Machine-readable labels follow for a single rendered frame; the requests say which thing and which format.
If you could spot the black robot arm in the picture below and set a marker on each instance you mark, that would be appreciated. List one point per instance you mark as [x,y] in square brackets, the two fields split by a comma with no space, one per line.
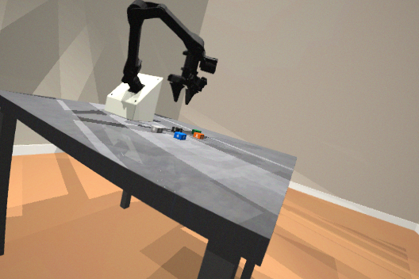
[140,10]

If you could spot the blue block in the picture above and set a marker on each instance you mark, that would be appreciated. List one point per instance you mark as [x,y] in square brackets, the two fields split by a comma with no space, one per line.
[180,136]

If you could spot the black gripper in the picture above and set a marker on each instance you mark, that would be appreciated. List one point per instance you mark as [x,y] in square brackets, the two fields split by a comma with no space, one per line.
[178,82]

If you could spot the orange block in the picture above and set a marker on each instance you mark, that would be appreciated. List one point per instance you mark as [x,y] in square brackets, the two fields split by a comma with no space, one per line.
[198,135]

